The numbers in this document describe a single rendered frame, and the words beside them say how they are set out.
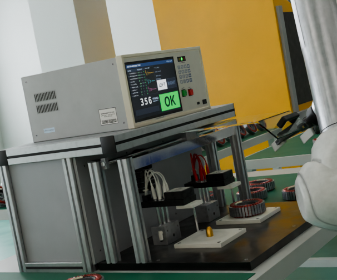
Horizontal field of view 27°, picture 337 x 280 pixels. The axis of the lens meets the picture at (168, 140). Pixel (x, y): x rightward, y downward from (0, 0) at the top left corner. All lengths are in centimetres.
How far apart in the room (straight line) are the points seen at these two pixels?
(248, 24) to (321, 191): 431
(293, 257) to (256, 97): 393
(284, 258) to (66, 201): 62
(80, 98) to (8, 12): 782
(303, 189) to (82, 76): 83
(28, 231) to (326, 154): 98
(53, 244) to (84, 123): 36
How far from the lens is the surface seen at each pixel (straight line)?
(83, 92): 202
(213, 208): 223
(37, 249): 209
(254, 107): 570
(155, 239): 202
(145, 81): 199
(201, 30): 587
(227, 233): 197
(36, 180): 202
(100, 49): 614
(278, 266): 174
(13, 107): 992
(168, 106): 207
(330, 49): 158
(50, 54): 618
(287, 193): 242
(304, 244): 189
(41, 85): 212
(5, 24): 986
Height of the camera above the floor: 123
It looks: 5 degrees down
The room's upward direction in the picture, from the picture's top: 10 degrees counter-clockwise
